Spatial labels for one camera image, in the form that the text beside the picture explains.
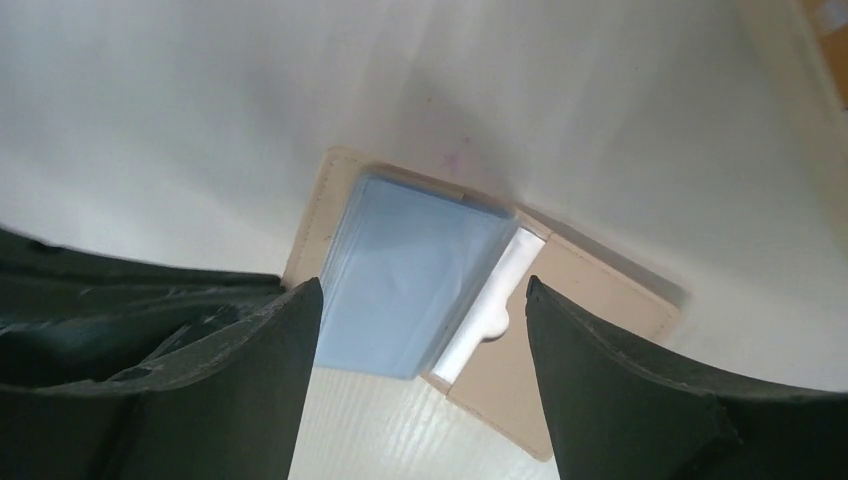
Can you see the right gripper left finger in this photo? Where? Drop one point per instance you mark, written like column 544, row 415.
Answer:
column 118, row 369

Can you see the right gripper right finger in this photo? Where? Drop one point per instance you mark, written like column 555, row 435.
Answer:
column 618, row 406

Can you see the beige leather card holder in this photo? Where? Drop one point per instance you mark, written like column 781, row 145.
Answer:
column 497, row 384

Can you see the white card in holder pocket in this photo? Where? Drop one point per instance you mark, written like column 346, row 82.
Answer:
column 487, row 318

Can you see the beige oval plastic tray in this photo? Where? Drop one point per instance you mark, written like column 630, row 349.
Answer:
column 827, row 22

